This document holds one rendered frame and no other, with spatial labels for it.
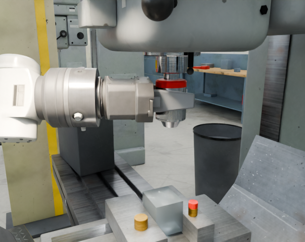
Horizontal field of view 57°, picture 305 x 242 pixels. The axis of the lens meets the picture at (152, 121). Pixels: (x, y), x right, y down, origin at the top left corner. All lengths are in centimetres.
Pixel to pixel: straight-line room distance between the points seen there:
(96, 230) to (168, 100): 28
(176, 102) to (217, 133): 234
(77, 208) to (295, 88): 60
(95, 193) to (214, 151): 162
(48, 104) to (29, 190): 194
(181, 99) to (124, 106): 8
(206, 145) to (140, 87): 198
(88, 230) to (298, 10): 47
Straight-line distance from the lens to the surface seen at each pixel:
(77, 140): 88
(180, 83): 41
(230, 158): 237
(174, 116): 41
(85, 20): 36
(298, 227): 70
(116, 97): 38
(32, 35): 209
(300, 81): 72
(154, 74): 827
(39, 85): 42
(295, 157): 74
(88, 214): 73
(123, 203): 54
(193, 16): 32
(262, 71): 79
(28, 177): 228
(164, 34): 31
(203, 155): 238
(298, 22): 42
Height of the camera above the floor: 131
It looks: 15 degrees down
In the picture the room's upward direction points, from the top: straight up
